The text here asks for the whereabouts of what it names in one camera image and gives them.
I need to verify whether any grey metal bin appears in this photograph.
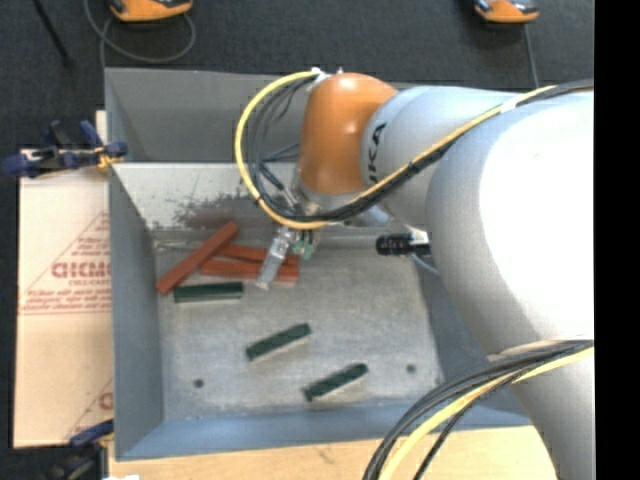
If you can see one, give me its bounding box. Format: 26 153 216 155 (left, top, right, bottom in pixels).
103 66 532 462

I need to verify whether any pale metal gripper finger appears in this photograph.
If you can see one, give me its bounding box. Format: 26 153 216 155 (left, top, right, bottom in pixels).
255 240 282 290
266 231 293 290

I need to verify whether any dark green flat block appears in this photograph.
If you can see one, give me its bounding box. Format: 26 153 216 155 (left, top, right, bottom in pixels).
302 362 370 403
172 280 246 305
244 322 313 362

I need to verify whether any red-brown flat block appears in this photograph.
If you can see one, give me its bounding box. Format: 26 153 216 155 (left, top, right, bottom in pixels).
154 220 241 296
217 243 274 264
199 255 301 284

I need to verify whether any brown cardboard board, red print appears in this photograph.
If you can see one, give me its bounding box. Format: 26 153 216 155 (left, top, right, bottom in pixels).
11 166 116 450

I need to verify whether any black cylinder on white bracket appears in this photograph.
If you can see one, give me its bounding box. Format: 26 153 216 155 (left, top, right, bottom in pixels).
375 224 432 260

